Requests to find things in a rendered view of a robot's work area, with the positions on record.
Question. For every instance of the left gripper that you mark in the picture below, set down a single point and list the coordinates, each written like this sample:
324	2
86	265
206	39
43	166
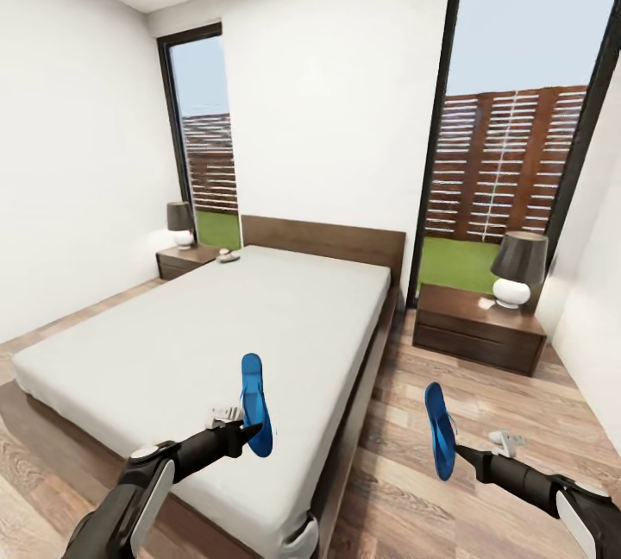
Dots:
224	441

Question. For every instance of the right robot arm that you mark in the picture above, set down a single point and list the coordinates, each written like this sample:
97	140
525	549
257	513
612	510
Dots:
586	511

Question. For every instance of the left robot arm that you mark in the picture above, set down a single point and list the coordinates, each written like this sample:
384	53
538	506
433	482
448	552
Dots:
119	527

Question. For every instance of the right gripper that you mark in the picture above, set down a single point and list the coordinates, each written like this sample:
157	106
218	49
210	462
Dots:
508	473

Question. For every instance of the bed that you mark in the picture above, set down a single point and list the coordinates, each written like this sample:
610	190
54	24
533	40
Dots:
314	300

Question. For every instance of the sandal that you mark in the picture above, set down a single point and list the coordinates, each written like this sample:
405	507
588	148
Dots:
443	436
254	404

